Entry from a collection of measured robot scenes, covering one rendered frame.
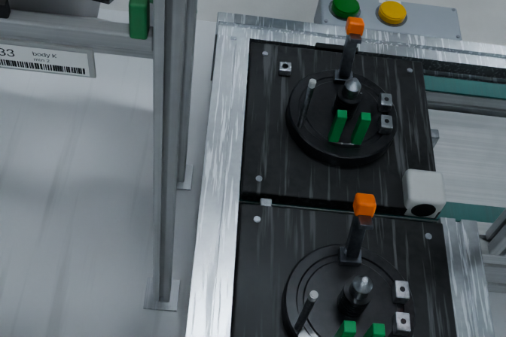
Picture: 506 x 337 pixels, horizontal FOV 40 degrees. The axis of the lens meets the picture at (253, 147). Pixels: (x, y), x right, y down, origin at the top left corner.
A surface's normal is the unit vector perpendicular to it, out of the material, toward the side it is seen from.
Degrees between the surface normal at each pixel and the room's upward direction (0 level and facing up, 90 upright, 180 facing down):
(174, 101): 90
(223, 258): 0
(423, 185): 0
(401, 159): 0
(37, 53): 90
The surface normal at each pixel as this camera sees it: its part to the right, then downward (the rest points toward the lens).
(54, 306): 0.12, -0.57
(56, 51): -0.04, 0.82
